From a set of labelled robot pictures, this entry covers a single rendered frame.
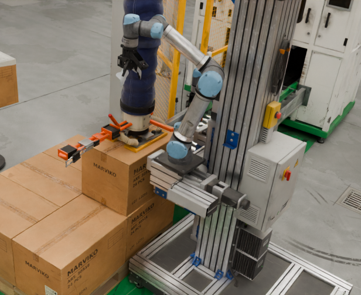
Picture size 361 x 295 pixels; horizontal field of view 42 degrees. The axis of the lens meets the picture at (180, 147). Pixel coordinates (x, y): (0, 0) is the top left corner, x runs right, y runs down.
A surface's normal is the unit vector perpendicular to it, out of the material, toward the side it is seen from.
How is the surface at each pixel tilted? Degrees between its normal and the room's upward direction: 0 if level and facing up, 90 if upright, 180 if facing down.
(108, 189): 90
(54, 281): 90
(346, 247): 0
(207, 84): 83
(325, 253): 0
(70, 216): 0
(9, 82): 90
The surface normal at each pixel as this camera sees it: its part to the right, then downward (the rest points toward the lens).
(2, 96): 0.77, 0.38
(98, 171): -0.56, 0.37
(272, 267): 0.11, -0.86
